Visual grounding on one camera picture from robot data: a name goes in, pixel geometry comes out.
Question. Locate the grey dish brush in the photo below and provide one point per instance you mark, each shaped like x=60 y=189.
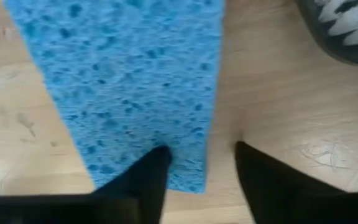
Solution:
x=337 y=37

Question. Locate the light blue sponge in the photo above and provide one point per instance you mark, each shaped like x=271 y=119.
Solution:
x=129 y=77

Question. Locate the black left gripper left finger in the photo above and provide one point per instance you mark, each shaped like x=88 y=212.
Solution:
x=120 y=202

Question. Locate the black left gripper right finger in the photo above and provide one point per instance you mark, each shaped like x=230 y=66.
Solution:
x=284 y=196

